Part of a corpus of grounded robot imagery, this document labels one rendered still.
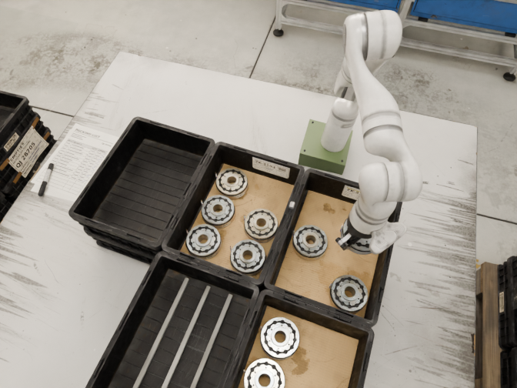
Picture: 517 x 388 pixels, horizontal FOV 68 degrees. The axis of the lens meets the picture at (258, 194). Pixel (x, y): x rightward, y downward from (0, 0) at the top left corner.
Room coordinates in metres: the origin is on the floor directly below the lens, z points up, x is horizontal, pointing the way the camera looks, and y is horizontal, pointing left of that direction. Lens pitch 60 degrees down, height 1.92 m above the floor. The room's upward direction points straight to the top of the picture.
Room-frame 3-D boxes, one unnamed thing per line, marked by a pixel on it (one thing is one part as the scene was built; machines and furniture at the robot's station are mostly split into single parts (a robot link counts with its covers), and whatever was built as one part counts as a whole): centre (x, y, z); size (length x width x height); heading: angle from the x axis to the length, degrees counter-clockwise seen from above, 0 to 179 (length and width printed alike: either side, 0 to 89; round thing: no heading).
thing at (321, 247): (0.45, -0.15, 0.86); 0.10 x 0.10 x 0.01
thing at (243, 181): (0.66, 0.09, 0.86); 0.10 x 0.10 x 0.01
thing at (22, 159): (1.11, 1.11, 0.41); 0.31 x 0.02 x 0.16; 164
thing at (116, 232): (0.64, 0.34, 0.92); 0.40 x 0.30 x 0.02; 160
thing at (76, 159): (0.85, 0.70, 0.70); 0.33 x 0.23 x 0.01; 164
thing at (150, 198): (0.64, 0.34, 0.87); 0.40 x 0.30 x 0.11; 160
